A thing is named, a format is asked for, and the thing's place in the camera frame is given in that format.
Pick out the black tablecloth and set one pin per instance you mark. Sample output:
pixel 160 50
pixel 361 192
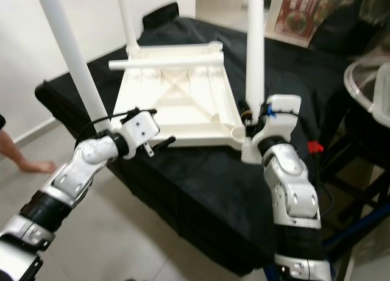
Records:
pixel 219 202

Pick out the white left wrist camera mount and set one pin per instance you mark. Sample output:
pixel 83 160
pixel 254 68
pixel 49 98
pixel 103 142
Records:
pixel 140 127

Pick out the white plastic table top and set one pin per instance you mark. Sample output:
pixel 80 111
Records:
pixel 183 104

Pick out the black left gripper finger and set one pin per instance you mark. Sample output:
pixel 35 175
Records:
pixel 164 142

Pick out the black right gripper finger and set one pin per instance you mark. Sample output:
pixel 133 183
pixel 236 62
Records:
pixel 250 121

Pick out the clear plastic storage box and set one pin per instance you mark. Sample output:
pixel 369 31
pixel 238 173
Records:
pixel 381 98

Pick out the person in black shorts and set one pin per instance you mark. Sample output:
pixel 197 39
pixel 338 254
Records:
pixel 18 156

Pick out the black shiny bag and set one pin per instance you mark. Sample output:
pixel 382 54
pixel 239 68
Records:
pixel 347 31

